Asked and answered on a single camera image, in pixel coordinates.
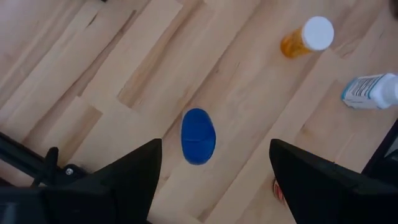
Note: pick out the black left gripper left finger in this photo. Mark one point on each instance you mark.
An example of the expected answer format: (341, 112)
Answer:
(124, 193)

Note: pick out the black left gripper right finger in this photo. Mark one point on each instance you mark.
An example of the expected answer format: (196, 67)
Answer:
(326, 199)

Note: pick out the yellow-lidded yellow bottle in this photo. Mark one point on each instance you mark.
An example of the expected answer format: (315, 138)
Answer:
(278, 191)

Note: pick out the blue-lidded Tums bottle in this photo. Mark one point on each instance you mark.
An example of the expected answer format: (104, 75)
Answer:
(198, 137)

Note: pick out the white Melatonin bottle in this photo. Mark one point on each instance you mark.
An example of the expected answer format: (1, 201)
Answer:
(370, 91)

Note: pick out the orange vial with white cap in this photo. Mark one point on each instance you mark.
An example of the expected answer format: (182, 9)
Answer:
(311, 34)

